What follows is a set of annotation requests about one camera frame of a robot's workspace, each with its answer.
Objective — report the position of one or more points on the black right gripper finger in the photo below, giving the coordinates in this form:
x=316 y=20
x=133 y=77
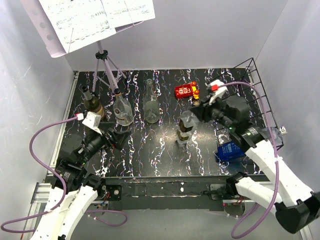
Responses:
x=200 y=112
x=203 y=100

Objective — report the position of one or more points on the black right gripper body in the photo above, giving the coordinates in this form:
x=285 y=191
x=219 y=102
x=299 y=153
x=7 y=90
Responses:
x=216 y=112

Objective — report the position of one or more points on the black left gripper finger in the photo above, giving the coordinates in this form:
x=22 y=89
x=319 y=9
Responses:
x=119 y=134
x=119 y=139

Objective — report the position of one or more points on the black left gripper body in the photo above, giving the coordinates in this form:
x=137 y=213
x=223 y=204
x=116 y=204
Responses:
x=94 y=141

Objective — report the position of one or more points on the clear square liquor bottle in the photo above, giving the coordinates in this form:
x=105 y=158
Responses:
x=187 y=126

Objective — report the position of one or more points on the clear corked glass bottle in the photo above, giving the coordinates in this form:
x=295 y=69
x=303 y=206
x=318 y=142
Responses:
x=122 y=109

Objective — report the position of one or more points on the blue rectangular bottle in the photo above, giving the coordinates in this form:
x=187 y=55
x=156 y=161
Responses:
x=229 y=151

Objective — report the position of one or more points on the clear tall glass bottle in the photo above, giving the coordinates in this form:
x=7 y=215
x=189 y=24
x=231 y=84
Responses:
x=151 y=105

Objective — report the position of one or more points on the dark green wine bottle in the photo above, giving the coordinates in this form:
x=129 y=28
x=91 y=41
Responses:
x=92 y=103

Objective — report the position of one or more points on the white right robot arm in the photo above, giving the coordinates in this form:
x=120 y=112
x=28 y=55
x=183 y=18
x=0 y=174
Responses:
x=294 y=204

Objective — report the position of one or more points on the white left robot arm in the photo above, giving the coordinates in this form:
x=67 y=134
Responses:
x=73 y=190

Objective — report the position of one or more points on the red yellow toy block car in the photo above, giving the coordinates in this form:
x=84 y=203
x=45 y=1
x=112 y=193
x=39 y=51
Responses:
x=187 y=90

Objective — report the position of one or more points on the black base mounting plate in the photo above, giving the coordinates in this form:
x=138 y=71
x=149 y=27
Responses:
x=172 y=193

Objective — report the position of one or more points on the white sheet music right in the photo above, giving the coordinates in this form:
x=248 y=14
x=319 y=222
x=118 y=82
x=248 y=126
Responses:
x=126 y=12

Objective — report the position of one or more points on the white sheet music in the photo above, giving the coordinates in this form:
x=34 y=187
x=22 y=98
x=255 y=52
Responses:
x=126 y=12
x=78 y=23

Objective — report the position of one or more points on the white sheet music left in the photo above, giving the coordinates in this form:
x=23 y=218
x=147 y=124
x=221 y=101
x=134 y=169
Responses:
x=78 y=23

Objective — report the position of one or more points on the lilac music stand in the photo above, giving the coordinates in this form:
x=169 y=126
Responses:
x=54 y=46

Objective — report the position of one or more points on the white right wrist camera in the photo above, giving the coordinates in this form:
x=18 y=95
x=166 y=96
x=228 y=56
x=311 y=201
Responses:
x=216 y=90

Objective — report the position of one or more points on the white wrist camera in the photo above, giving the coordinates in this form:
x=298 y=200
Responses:
x=90 y=120
x=216 y=90

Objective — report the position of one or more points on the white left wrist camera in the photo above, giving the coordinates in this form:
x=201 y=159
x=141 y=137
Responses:
x=90 y=120

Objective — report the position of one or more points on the black wire wine rack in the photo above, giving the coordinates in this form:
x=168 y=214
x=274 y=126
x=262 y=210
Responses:
x=260 y=111

